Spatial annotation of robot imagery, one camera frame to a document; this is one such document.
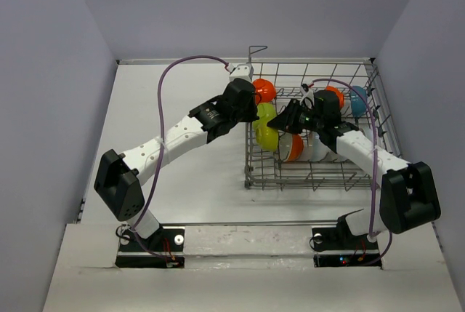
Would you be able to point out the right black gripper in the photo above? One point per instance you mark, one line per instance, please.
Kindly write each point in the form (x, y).
(288, 120)

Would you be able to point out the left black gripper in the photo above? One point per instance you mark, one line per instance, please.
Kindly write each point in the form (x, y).
(251, 116)

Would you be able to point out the lime green square bowl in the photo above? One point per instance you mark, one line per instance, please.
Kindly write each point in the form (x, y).
(265, 112)

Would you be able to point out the yellow striped bowl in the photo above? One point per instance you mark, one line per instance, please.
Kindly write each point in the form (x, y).
(290, 147)

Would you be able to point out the small orange bowl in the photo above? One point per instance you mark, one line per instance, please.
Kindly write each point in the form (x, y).
(339, 94)

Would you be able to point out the blue bowl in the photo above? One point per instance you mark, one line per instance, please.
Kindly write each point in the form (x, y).
(358, 100)

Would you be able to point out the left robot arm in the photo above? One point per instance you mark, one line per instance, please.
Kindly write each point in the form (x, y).
(120, 176)

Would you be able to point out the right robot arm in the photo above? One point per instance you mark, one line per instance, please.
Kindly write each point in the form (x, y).
(404, 195)

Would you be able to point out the grey wire dish rack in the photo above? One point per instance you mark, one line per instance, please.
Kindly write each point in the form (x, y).
(264, 169)

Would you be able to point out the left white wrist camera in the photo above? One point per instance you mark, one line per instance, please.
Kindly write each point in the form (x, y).
(244, 71)

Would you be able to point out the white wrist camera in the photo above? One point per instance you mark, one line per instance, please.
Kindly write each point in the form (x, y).
(307, 91)
(244, 71)

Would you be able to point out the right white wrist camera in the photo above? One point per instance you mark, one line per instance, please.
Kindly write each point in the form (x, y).
(307, 91)

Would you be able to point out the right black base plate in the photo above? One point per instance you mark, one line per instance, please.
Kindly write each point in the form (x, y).
(345, 244)

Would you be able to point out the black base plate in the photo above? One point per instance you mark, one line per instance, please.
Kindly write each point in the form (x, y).
(163, 250)
(345, 244)

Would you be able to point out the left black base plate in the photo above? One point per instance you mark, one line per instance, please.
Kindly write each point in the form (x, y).
(163, 250)

